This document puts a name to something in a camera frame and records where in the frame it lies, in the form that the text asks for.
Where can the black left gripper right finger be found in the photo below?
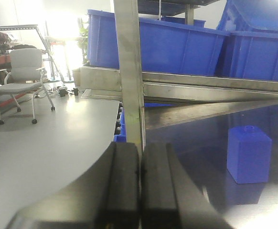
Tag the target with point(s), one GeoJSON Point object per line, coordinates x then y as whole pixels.
{"type": "Point", "coordinates": [170, 199]}

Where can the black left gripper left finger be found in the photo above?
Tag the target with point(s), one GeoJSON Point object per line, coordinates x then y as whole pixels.
{"type": "Point", "coordinates": [106, 196]}

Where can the blue block part on table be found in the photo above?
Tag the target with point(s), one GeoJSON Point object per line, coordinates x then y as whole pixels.
{"type": "Point", "coordinates": [248, 154]}

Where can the grey office chair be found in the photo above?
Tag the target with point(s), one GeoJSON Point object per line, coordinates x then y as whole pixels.
{"type": "Point", "coordinates": [26, 76]}

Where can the blue bin left on rack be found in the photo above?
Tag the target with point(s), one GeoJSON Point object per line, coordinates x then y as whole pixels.
{"type": "Point", "coordinates": [166, 47]}

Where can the blue bin on rack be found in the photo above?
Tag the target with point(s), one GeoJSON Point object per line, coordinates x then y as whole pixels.
{"type": "Point", "coordinates": [166, 47]}
{"type": "Point", "coordinates": [251, 49]}

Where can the green potted plant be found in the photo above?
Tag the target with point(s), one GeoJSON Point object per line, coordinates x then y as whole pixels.
{"type": "Point", "coordinates": [83, 36]}

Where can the blue bin far behind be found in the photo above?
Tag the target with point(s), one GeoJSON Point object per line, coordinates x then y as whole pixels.
{"type": "Point", "coordinates": [197, 23]}

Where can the blue bin right on rack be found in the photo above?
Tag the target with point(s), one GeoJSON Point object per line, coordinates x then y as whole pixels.
{"type": "Point", "coordinates": [251, 49]}

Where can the steel flow rack frame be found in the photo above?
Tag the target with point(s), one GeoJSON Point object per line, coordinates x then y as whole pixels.
{"type": "Point", "coordinates": [156, 100]}

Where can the metal frame workbench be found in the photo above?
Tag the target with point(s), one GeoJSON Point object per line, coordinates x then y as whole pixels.
{"type": "Point", "coordinates": [31, 34]}

